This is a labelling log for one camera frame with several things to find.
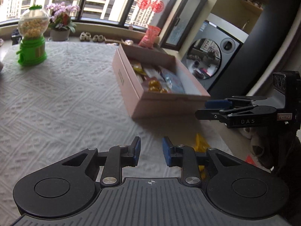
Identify yellow snack bag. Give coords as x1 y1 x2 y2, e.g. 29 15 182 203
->
193 133 211 179

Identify blue white snack packet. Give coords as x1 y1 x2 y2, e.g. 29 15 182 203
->
161 68 185 94

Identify clear bag brown snacks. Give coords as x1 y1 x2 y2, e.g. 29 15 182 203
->
141 78 169 93

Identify grey snack bar packet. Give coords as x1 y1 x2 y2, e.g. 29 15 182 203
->
142 64 161 79

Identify red yellow candy bag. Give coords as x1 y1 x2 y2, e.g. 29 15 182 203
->
130 60 148 83

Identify grey washing machine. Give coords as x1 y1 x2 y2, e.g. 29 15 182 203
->
181 13 249 91

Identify pink cardboard box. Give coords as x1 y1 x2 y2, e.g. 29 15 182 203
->
112 44 210 119

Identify white textured tablecloth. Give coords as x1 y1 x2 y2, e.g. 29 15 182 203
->
1 42 230 225

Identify orange bag by window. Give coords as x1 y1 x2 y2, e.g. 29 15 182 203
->
138 25 161 49

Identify black framed window door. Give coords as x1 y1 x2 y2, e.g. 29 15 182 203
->
160 0 208 51

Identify right red window decoration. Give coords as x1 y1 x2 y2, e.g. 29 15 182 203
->
151 1 165 13

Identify red window decoration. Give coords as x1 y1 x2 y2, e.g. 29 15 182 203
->
151 1 165 13
137 0 151 10

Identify left red window decoration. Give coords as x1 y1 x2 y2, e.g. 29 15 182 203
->
137 0 151 10

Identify pink orchid flower pot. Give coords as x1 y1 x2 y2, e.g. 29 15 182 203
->
46 2 80 42

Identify black stool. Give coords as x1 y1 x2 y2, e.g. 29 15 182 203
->
11 29 22 45

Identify green gumball machine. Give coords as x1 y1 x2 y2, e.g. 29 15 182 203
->
16 5 49 66

